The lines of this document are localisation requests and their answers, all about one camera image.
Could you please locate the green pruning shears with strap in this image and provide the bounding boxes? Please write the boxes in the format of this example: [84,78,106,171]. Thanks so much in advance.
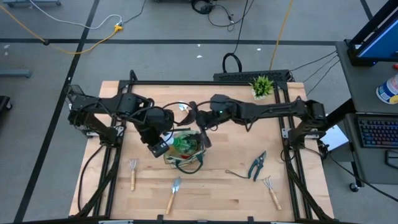
[224,151,267,182]

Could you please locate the black looped cable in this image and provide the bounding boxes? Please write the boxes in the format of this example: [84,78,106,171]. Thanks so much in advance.
[221,0,249,74]

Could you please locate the grey furniture foot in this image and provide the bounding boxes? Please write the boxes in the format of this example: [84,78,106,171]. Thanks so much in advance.
[0,68,32,78]
[2,0,62,7]

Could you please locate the blue white tub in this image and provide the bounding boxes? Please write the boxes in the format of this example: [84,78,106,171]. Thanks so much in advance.
[375,73,398,105]

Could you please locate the black floor object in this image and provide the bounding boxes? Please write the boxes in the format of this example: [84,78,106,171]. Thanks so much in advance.
[0,95,13,112]

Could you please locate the black backlit keyboard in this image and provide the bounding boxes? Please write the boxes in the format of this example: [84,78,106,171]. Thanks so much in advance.
[356,116,398,149]

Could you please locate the black aluminium table frame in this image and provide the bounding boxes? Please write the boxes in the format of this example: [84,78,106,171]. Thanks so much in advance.
[74,70,335,224]

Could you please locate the long yellow cable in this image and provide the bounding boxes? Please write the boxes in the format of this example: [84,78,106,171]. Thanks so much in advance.
[269,0,295,71]

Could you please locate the green spray bottle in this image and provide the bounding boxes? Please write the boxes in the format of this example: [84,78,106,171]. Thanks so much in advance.
[160,133,200,155]

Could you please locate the narrow wooden-handled trowel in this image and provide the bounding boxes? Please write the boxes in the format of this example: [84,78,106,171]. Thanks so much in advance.
[164,176,182,215]

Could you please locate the white cable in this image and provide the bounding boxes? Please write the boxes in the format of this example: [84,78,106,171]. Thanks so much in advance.
[27,0,124,30]

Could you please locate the beige green gardening bag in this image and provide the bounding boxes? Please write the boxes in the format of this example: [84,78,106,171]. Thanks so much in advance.
[163,129,208,175]

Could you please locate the white paper sheet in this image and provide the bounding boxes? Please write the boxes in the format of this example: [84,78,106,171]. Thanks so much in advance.
[320,124,349,152]

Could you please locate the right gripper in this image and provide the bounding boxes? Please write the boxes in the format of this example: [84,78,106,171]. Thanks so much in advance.
[178,101,218,149]

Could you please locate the black computer monitor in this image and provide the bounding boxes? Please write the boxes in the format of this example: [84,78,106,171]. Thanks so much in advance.
[346,0,398,67]

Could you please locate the yellow cable with plug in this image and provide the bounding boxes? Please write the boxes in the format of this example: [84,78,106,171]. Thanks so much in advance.
[0,4,124,55]

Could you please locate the black cable bundle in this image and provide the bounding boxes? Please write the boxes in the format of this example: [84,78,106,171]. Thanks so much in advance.
[190,0,259,32]

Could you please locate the wooden-handled hand rake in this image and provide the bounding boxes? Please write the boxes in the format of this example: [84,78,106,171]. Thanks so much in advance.
[262,175,282,211]
[128,157,139,192]

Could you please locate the small potted green plant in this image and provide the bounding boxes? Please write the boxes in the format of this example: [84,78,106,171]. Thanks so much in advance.
[248,74,275,101]

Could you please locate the grey side desk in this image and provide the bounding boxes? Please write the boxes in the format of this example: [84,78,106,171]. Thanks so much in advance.
[335,40,398,192]

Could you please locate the black perforated box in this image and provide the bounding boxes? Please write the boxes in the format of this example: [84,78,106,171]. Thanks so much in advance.
[213,69,292,83]

